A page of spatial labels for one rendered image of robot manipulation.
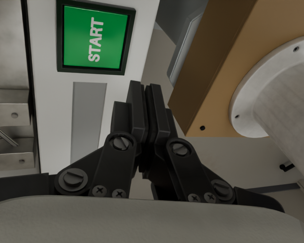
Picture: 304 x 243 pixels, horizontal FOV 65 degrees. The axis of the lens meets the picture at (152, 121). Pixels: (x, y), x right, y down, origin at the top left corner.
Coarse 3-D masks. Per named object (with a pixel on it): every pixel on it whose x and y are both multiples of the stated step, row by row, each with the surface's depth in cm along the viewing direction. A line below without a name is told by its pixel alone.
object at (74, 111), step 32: (32, 0) 16; (96, 0) 17; (128, 0) 18; (32, 32) 17; (32, 64) 19; (128, 64) 21; (64, 96) 22; (96, 96) 23; (64, 128) 24; (96, 128) 26; (64, 160) 27
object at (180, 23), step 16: (160, 0) 62; (176, 0) 56; (192, 0) 51; (160, 16) 63; (176, 16) 54; (192, 16) 36; (176, 32) 55; (192, 32) 37; (176, 48) 40; (176, 64) 40; (176, 80) 42
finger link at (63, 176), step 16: (128, 96) 12; (144, 96) 12; (112, 112) 12; (128, 112) 11; (144, 112) 11; (112, 128) 11; (128, 128) 11; (144, 128) 10; (144, 144) 10; (80, 160) 9; (96, 160) 9; (64, 176) 8; (80, 176) 8; (64, 192) 8; (80, 192) 8
